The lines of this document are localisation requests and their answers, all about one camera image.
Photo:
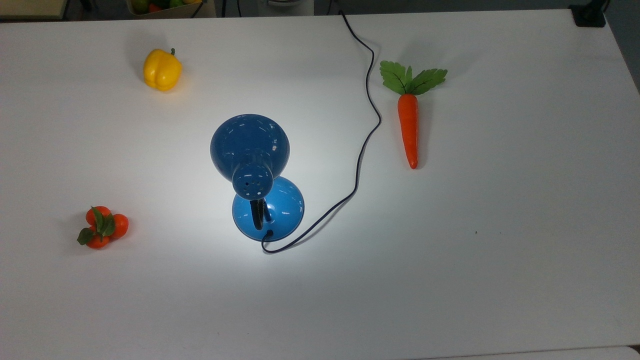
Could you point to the yellow toy bell pepper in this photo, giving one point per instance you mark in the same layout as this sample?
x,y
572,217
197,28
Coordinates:
x,y
161,70

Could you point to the orange toy carrot green leaves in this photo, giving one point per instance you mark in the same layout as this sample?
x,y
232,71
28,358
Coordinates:
x,y
408,125

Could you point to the black table clamp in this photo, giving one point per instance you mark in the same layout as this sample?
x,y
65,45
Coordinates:
x,y
589,15

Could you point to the beige box of toy fruit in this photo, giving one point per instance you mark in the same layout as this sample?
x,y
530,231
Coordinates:
x,y
165,11

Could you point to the beige side table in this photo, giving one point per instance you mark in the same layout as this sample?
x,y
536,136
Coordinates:
x,y
30,7

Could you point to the blue desk lamp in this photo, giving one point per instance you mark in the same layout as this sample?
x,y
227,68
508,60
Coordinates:
x,y
250,145

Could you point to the toy tangerine cluster with leaves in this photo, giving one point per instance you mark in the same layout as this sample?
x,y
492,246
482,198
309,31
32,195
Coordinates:
x,y
120,225

